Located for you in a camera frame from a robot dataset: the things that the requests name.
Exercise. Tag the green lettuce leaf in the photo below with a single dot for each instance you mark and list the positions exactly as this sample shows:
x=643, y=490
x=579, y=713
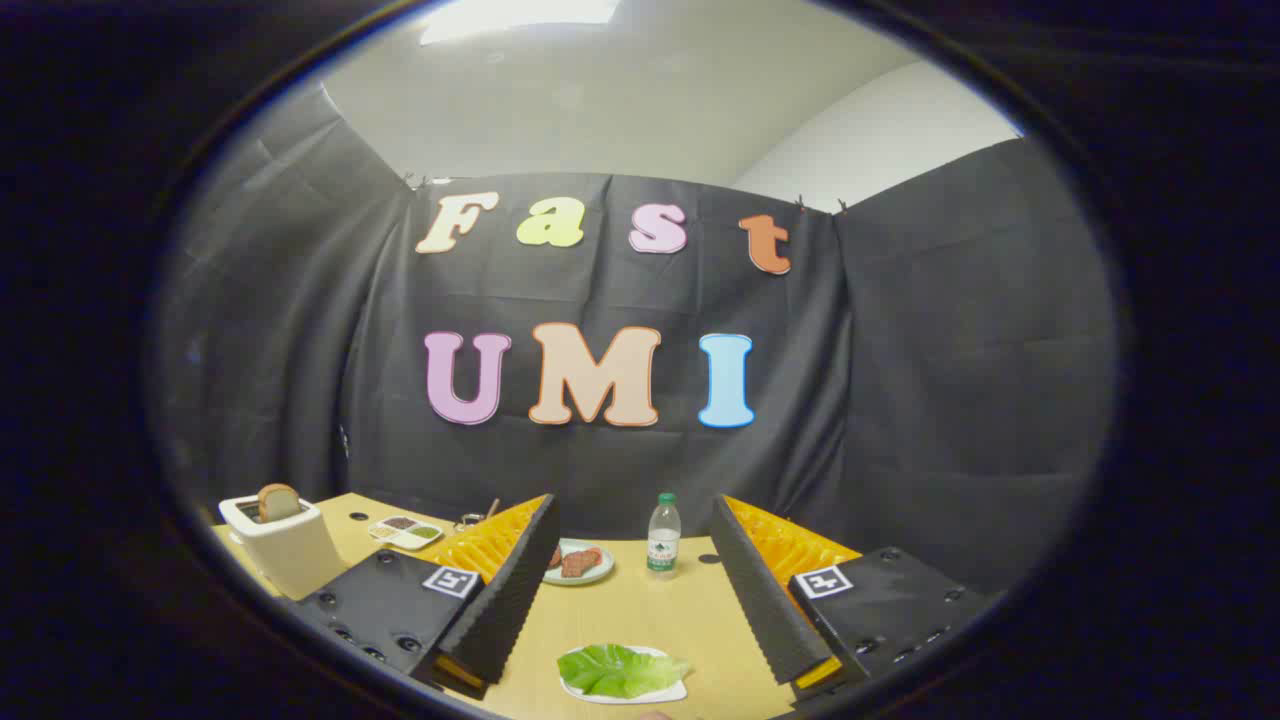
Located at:
x=620, y=670

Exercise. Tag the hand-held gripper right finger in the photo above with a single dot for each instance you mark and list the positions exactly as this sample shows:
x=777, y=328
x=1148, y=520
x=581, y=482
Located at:
x=765, y=600

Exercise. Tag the brown crust bread slice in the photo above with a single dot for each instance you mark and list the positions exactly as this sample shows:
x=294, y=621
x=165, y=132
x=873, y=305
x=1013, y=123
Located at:
x=279, y=502

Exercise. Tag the white toaster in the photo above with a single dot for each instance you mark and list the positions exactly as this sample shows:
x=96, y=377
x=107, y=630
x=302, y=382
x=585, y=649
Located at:
x=290, y=560

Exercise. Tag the black backdrop cloth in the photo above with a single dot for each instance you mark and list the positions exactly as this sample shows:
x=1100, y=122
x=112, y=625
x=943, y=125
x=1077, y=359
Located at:
x=900, y=400

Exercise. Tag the white square plate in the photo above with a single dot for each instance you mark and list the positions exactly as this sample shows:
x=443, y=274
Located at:
x=673, y=692

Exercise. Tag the white divided seasoning dish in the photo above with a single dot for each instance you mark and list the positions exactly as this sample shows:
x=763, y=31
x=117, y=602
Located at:
x=405, y=531

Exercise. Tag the pale green plate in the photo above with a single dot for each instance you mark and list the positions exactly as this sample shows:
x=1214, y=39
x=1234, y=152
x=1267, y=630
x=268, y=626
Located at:
x=604, y=571

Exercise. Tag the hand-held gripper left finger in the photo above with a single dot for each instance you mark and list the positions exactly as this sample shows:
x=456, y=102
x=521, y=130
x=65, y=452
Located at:
x=505, y=590

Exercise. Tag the clear plastic water bottle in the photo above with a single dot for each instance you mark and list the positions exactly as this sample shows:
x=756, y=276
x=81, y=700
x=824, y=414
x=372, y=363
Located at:
x=663, y=550

